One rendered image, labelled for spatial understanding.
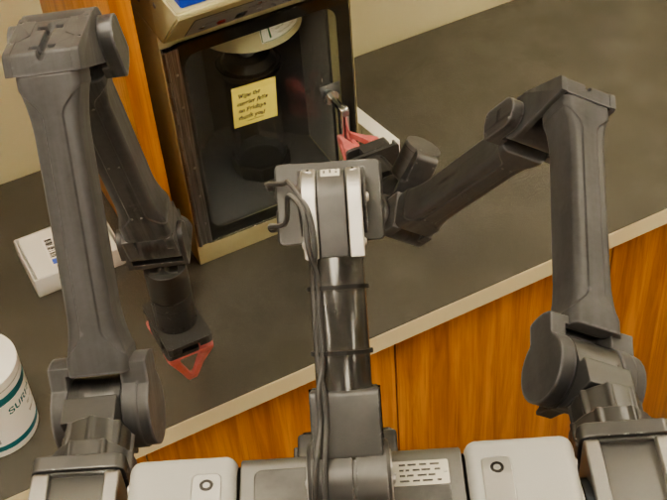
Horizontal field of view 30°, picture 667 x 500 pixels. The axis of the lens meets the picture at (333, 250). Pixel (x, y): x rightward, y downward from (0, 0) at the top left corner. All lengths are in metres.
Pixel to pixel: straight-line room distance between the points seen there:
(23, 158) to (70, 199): 1.20
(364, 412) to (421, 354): 1.12
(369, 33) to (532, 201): 0.59
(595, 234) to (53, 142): 0.57
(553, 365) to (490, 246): 0.90
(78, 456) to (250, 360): 0.83
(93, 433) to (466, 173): 0.67
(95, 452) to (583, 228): 0.56
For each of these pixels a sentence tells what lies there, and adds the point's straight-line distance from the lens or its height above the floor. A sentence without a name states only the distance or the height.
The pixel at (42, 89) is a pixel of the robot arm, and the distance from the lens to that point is 1.21.
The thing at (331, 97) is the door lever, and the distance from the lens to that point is 2.01.
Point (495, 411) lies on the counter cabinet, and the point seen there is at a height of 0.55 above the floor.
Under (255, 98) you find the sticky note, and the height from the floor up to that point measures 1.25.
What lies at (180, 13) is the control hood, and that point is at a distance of 1.69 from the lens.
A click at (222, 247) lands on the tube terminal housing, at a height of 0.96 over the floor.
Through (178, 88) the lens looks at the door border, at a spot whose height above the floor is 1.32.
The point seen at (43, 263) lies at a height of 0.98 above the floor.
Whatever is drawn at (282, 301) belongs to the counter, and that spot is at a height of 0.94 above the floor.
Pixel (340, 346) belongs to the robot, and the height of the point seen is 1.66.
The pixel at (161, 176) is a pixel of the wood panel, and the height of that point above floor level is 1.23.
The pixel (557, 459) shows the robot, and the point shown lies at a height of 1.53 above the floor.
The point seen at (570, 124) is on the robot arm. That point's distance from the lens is 1.43.
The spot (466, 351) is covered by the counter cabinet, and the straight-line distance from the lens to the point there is 2.19.
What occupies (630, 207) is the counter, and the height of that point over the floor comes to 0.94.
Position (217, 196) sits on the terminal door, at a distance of 2.03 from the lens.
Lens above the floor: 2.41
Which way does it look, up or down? 44 degrees down
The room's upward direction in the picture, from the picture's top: 5 degrees counter-clockwise
